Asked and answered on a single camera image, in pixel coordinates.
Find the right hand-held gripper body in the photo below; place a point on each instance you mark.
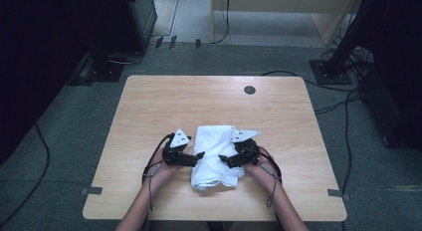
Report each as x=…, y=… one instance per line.
x=247, y=153

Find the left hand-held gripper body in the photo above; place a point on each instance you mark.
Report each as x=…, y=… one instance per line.
x=172, y=154

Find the white short-sleeved shirt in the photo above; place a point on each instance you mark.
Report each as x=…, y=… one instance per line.
x=214, y=158

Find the person's left hand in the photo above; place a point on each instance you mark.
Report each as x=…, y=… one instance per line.
x=161, y=173

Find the person's right hand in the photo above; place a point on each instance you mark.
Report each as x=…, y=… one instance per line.
x=265, y=173

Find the person's left leg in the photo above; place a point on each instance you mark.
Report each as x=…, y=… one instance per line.
x=179, y=226

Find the grey tape piece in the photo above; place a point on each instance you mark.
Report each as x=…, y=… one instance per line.
x=92, y=190
x=336, y=193

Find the black square stand base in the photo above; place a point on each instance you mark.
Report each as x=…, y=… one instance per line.
x=106, y=75
x=328, y=76

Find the dark grey cabinet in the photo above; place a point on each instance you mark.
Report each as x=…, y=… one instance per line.
x=144, y=18

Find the light wooden desk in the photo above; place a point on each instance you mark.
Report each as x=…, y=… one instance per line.
x=282, y=0

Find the black stand post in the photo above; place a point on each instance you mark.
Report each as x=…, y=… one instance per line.
x=348, y=28

